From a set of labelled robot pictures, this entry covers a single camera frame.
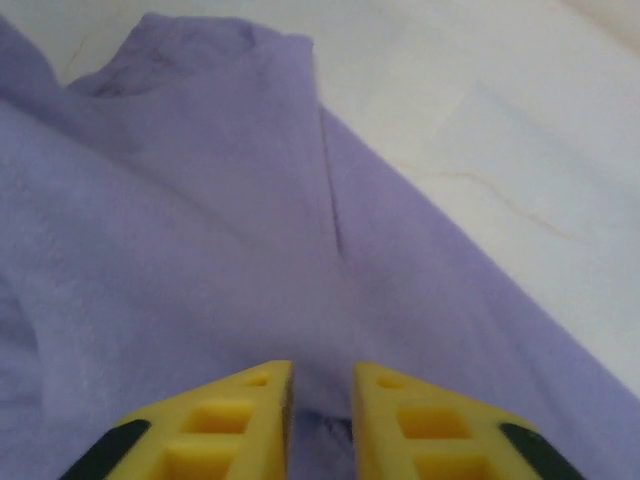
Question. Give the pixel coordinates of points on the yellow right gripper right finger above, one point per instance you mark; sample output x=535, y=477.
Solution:
x=425, y=430

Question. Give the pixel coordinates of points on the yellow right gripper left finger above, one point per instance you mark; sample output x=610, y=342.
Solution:
x=215, y=430

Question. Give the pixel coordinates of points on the purple t-shirt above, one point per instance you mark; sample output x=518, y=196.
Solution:
x=200, y=225

